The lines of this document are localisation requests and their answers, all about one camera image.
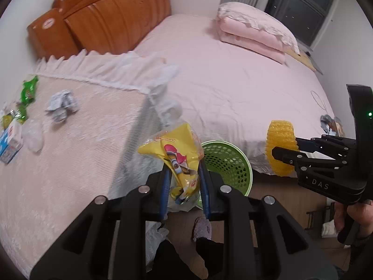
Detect printed packet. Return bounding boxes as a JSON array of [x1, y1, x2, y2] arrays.
[[320, 115, 346, 138]]

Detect small green wrapper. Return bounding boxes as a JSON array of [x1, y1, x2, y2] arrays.
[[16, 104, 29, 122]]

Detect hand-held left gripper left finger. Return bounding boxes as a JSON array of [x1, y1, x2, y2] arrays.
[[29, 163, 173, 280]]

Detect pink frilled pillow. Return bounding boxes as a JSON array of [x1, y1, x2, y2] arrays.
[[217, 2, 300, 55]]

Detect black metal rack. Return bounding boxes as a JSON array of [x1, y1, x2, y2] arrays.
[[305, 203, 336, 230]]

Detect bamboo mat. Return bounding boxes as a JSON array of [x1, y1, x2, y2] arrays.
[[284, 47, 318, 73]]

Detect green snack wrapper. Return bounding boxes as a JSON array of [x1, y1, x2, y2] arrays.
[[20, 75, 40, 104]]

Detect person's right hand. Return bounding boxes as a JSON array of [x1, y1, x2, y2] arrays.
[[333, 200, 373, 244]]

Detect white printed paper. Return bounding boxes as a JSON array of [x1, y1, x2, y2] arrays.
[[45, 90, 80, 123]]

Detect person's black pants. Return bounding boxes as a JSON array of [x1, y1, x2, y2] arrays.
[[152, 236, 225, 280]]

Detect pale patterned slipper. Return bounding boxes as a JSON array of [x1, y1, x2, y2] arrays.
[[192, 217, 212, 242]]

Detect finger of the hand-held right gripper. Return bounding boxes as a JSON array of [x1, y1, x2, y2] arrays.
[[272, 147, 349, 179], [294, 135, 356, 160]]

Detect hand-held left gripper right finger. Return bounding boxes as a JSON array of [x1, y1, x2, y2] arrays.
[[198, 161, 338, 280]]

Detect dark window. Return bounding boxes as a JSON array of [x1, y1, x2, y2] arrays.
[[264, 0, 341, 48]]

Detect bed with pink sheet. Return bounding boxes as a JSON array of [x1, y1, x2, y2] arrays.
[[128, 14, 336, 176]]

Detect yellow snack packet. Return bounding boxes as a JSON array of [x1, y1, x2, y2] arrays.
[[138, 122, 204, 213]]

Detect clear crumpled plastic wrap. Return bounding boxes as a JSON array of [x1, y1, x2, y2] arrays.
[[21, 119, 45, 153]]

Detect beige lace cloth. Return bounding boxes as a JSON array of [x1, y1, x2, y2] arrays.
[[0, 51, 182, 269]]

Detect blue and white milk carton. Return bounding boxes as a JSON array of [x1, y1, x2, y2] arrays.
[[0, 120, 24, 164]]

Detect folded pink blanket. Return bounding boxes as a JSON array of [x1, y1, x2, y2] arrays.
[[218, 16, 288, 65]]

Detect green plastic mesh basket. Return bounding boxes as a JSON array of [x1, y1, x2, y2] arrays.
[[196, 140, 253, 210]]

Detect wooden headboard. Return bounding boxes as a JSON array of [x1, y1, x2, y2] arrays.
[[27, 0, 172, 61]]

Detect thin wire loop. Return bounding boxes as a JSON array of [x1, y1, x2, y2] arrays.
[[310, 90, 334, 115]]

